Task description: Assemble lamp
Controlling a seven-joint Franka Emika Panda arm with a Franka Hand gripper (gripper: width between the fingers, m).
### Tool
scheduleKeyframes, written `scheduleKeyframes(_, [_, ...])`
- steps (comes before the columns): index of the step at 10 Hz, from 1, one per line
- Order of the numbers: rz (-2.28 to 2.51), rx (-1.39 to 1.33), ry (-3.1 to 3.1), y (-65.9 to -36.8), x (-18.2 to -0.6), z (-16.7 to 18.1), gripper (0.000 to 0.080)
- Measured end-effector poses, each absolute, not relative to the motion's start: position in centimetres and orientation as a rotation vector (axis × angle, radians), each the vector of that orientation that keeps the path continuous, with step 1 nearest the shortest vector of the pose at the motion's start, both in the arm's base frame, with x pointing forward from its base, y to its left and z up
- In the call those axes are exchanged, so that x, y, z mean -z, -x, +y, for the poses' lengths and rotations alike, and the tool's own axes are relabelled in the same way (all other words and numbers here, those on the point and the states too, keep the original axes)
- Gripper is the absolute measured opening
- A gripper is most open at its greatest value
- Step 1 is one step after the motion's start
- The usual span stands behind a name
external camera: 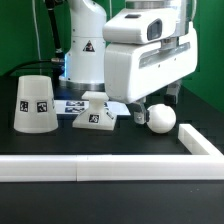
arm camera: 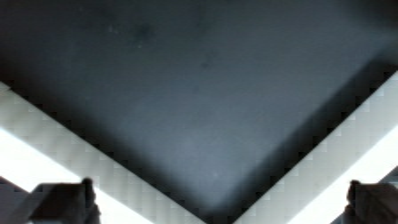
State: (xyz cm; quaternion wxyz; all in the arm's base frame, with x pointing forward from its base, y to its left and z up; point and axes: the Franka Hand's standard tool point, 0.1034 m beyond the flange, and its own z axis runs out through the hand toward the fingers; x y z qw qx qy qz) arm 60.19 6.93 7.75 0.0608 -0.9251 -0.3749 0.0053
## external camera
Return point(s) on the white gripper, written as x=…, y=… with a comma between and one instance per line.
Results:
x=132, y=72

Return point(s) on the white lamp bulb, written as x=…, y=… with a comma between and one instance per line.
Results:
x=162, y=118

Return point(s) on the white lamp base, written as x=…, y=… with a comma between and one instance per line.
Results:
x=96, y=116

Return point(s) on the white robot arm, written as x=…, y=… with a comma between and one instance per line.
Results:
x=84, y=62

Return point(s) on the white lamp shade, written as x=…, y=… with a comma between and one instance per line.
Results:
x=35, y=109

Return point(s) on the white right boundary bar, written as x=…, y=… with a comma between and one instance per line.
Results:
x=195, y=142

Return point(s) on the white boundary bar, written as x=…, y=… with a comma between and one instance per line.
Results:
x=33, y=168
x=195, y=142

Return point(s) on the white fiducial marker sheet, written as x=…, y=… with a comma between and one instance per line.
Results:
x=76, y=107

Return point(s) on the white front boundary bar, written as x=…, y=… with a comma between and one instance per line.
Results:
x=33, y=168

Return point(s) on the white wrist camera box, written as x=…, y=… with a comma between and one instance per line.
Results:
x=140, y=26

